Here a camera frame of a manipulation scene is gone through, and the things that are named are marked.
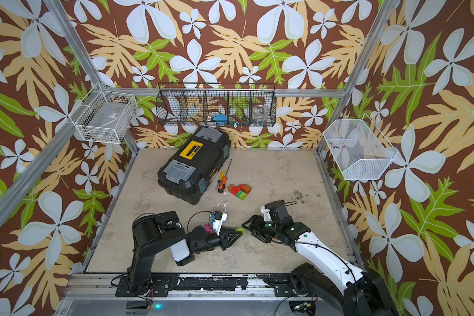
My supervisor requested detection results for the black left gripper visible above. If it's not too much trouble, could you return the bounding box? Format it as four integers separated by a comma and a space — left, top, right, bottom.
194, 226, 242, 255

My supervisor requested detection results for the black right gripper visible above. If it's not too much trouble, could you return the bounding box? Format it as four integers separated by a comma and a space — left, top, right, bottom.
241, 214, 282, 242

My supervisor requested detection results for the dark green lego brick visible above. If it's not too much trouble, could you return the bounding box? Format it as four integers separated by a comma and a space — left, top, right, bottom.
236, 190, 247, 200

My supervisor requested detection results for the orange lego brick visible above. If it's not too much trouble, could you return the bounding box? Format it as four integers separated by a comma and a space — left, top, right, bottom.
239, 184, 252, 194

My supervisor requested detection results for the red long lego brick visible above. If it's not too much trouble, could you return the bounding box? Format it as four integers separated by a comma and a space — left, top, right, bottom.
227, 184, 240, 196

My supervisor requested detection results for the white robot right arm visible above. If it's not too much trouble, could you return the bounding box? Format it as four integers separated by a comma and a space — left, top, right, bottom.
242, 200, 398, 315

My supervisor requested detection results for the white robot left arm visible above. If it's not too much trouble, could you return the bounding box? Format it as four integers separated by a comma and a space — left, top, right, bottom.
115, 211, 243, 298

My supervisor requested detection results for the black toolbox with yellow label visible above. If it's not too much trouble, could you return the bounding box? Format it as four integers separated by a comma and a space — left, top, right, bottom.
157, 126, 230, 205

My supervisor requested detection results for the blue object in basket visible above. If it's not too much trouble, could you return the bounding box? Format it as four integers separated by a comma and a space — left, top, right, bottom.
213, 114, 228, 125

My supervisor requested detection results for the orange handled screwdriver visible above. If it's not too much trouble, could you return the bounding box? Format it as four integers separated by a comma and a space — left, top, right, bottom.
217, 176, 228, 194

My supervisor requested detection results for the black mounting rail base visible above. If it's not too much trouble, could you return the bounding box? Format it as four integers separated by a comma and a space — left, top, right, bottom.
111, 273, 300, 298

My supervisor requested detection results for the yellow handled screwdriver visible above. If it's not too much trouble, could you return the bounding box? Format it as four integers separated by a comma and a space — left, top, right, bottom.
217, 159, 232, 184

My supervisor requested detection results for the white wire basket right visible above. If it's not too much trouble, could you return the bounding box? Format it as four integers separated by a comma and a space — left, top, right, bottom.
323, 117, 398, 182

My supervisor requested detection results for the white wire basket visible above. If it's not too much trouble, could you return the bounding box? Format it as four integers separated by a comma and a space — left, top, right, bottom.
71, 84, 138, 144
323, 117, 398, 182

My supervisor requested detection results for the black wire basket back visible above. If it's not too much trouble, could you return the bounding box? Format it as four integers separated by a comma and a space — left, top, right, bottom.
155, 83, 277, 127

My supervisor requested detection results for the white wire basket left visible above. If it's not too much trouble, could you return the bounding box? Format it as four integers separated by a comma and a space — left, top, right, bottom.
71, 84, 138, 144

